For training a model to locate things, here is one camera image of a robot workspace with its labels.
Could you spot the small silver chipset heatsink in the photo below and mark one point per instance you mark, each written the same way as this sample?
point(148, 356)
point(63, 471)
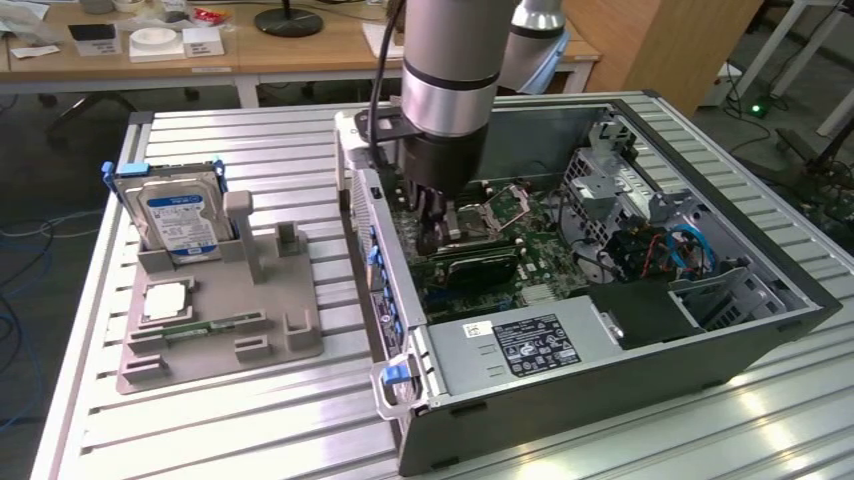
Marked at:
point(539, 295)

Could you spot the open black PC case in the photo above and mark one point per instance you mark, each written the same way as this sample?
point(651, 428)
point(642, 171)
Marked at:
point(600, 400)

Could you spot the black plastic shroud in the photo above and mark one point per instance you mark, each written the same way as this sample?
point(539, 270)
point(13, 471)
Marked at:
point(640, 315)

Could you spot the grey parts rack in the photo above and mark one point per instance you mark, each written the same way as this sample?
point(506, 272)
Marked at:
point(220, 300)

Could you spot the metal socket cover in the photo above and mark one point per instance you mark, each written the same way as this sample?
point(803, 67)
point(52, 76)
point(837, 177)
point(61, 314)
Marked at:
point(510, 205)

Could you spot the device with green light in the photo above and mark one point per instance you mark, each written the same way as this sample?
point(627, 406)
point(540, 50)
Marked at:
point(756, 107)

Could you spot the white paper slip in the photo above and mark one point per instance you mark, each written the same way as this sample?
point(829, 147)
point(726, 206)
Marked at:
point(33, 51)

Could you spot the green RAM stick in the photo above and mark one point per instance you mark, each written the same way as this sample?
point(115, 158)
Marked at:
point(494, 248)
point(200, 327)

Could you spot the white round dish on box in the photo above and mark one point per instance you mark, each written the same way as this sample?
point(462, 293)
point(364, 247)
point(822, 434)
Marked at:
point(156, 42)

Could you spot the black chair base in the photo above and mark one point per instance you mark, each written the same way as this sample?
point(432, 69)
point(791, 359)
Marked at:
point(73, 115)

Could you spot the green motherboard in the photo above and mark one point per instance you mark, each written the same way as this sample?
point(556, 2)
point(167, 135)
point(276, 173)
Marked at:
point(547, 250)

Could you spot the white papers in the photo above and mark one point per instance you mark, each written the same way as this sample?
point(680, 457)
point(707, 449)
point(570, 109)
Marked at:
point(375, 45)

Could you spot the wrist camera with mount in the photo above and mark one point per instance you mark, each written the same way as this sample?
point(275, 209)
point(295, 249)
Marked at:
point(383, 127)

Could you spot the wooden desk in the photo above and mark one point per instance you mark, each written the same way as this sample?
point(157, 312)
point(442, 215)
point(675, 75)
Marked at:
point(67, 70)

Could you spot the metal disk bay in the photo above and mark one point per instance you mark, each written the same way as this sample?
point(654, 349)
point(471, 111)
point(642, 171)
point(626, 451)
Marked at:
point(600, 190)

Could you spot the grey cup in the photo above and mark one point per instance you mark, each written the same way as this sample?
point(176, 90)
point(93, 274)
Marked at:
point(96, 6)

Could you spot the hard disk in blue caddy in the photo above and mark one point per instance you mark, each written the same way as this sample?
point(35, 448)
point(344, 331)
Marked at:
point(176, 220)

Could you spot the silver CPU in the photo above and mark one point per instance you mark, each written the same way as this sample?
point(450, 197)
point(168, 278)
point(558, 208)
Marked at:
point(165, 300)

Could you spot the grey power supply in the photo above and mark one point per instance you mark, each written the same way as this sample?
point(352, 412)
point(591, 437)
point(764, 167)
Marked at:
point(467, 360)

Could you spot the clear plastic bag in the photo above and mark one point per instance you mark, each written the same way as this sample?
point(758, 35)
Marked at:
point(27, 22)

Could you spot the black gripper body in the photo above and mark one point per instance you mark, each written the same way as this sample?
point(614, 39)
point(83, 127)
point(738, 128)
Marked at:
point(443, 160)

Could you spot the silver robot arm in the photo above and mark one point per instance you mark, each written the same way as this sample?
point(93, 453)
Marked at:
point(454, 50)

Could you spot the wooden cabinet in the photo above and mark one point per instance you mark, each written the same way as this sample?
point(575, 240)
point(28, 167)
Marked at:
point(667, 50)

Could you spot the beige card retention latch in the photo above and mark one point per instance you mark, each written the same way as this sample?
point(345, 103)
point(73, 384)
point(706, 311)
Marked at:
point(347, 140)

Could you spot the white box with black top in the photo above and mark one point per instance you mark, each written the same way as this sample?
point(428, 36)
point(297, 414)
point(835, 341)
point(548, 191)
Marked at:
point(100, 47)

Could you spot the green graphics card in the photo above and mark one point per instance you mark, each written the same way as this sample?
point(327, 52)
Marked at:
point(483, 272)

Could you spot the white labelled box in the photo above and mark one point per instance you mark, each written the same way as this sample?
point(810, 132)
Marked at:
point(203, 42)

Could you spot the red packet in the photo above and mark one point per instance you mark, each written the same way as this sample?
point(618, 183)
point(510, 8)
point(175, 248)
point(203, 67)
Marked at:
point(208, 16)

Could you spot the black round lamp base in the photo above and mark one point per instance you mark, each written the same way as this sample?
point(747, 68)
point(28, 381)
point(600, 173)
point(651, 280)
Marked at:
point(287, 25)

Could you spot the CPU socket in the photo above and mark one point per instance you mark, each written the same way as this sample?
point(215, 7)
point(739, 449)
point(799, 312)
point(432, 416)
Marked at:
point(476, 225)

